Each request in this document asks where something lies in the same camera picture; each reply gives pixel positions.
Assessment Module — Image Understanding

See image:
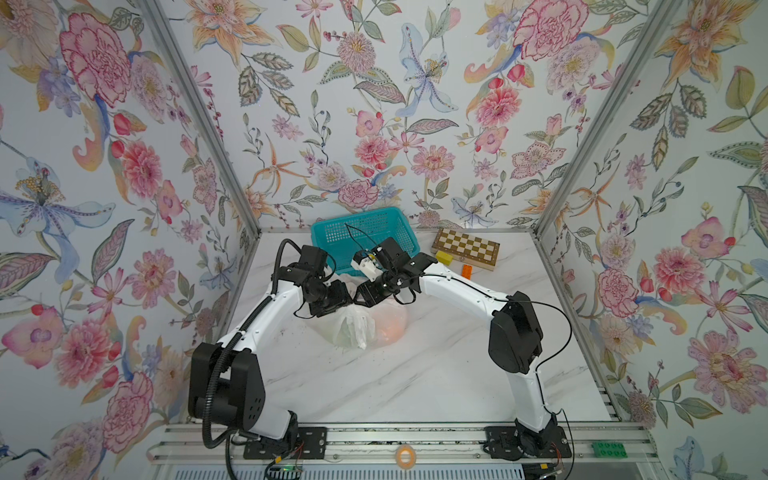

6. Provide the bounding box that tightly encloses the wooden chessboard box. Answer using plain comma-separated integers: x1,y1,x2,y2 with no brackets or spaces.
431,228,500,271

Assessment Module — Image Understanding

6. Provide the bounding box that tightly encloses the right aluminium corner post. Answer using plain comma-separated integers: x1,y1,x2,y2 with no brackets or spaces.
532,0,678,240

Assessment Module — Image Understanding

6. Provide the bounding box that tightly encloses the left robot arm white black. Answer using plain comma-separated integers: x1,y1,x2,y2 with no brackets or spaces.
188,267,351,449

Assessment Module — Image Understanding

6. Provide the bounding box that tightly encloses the teal plastic basket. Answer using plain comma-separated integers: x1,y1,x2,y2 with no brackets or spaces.
311,207,420,277

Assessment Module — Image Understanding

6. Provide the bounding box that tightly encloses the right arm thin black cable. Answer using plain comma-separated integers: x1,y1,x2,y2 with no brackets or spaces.
344,223,577,480

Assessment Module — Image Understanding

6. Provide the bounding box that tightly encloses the aluminium rail base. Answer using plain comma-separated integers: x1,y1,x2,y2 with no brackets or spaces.
146,421,668,479

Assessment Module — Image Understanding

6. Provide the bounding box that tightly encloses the white translucent plastic bag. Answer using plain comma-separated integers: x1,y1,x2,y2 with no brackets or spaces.
305,298,408,350

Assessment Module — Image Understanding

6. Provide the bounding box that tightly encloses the left aluminium corner post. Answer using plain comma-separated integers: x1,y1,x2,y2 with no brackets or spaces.
137,0,262,240

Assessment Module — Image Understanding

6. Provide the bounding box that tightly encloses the orange block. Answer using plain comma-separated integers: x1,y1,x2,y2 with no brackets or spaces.
461,264,473,280

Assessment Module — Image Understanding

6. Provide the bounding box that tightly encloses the yellow block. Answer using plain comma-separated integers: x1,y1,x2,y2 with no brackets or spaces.
435,251,454,266

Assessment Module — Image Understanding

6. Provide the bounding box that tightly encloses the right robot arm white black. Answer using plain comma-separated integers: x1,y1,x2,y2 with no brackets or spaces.
351,254,573,460

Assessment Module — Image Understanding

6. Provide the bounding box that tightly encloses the aluminium corner post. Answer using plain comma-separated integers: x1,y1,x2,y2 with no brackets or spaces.
137,0,262,240
532,0,678,240

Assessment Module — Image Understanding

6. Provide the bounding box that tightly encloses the green lego plate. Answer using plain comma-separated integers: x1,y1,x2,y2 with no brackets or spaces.
592,441,628,460

